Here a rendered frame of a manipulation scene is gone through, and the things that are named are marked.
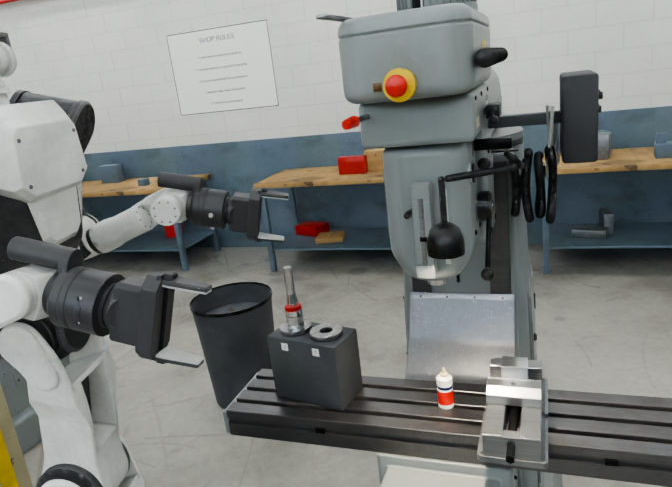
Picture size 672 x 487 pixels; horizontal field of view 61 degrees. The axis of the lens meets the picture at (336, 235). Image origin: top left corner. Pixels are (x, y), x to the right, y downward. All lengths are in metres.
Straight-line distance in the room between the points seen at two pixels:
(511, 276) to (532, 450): 0.60
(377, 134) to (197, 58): 5.33
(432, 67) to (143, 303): 0.64
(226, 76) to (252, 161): 0.92
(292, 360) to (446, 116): 0.78
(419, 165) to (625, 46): 4.39
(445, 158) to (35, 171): 0.78
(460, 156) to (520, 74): 4.27
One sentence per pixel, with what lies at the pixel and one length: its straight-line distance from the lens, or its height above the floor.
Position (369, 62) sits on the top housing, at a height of 1.81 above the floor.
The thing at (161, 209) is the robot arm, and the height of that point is 1.55.
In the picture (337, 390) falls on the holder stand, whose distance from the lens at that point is 1.54.
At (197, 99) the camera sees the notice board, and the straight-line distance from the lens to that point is 6.51.
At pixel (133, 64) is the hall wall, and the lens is 6.94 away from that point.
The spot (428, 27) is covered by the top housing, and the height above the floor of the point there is 1.85.
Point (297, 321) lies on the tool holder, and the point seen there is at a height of 1.16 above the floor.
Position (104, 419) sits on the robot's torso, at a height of 1.14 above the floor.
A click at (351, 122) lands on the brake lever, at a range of 1.09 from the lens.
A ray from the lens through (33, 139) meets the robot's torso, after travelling 1.11.
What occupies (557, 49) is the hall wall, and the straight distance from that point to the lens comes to 5.49.
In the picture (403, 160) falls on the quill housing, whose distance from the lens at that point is 1.25.
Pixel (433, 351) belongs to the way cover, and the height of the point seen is 0.94.
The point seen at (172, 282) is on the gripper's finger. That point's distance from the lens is 0.78.
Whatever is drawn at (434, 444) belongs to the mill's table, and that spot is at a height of 0.90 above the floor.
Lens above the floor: 1.80
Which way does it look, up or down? 16 degrees down
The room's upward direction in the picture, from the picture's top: 7 degrees counter-clockwise
